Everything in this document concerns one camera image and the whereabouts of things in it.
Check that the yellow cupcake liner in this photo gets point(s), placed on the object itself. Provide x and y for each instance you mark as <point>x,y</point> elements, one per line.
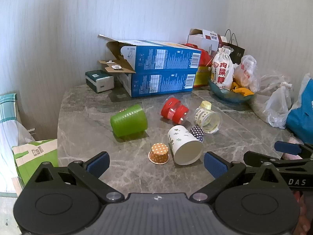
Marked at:
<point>205,105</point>

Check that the blue bag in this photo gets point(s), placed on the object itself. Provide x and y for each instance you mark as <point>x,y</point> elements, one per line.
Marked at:
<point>302,117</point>

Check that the person's right hand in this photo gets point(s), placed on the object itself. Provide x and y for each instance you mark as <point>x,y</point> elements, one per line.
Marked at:
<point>305,213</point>

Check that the black paper bag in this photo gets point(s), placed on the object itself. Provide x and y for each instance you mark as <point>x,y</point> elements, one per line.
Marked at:
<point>237,52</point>

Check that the orange snack packet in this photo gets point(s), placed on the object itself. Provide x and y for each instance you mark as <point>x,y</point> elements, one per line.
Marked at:
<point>242,91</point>

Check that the green plastic cup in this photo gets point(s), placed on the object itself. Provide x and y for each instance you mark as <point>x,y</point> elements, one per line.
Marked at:
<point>128,121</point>

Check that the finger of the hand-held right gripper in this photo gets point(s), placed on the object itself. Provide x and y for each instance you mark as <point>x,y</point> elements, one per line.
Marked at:
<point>285,147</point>
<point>256,157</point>

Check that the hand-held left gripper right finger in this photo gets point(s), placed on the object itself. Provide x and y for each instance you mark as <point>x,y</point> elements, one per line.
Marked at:
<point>215,164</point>

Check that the clear cup with red bands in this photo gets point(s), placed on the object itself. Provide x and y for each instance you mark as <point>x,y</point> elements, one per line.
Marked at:
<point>174,110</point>

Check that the blue carton with open flap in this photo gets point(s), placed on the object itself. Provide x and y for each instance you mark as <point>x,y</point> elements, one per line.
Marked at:
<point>159,57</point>

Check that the clear cup with yellow pattern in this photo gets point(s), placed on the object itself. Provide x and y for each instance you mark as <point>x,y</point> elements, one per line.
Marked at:
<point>207,120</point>

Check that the plaid cloth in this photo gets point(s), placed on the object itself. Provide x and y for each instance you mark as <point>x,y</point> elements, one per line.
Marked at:
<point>8,107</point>

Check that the teal bowl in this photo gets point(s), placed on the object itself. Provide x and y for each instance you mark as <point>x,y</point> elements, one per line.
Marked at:
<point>227,95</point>

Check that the white cloth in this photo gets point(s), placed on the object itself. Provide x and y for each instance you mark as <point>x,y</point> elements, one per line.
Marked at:
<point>9,151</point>

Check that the navy polka dot cupcake liner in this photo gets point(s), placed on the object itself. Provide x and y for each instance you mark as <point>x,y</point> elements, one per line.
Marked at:
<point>197,132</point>

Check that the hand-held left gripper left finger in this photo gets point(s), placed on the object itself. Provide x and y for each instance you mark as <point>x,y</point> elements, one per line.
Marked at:
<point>99,164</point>

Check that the green and white tissue pack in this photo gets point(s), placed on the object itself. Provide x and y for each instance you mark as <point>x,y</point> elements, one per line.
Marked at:
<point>99,80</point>

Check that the green and white box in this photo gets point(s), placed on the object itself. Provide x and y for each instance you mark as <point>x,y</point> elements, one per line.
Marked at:
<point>39,158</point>

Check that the white plastic bag red print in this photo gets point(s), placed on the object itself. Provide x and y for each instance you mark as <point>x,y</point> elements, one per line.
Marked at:
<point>247,72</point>

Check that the white and red cardboard box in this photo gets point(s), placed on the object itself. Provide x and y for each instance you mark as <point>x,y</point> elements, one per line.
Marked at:
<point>207,39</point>

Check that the orange polka dot cupcake liner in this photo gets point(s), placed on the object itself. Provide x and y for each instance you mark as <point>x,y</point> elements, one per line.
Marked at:
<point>159,153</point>

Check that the red and yellow box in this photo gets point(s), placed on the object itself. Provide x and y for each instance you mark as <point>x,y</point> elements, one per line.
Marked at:
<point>201,76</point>

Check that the clear plastic bag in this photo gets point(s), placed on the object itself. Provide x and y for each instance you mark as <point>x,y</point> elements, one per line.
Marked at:
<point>276,102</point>

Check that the white leaf print paper cup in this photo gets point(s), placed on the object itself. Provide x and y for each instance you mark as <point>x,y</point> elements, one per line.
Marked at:
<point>184,143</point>

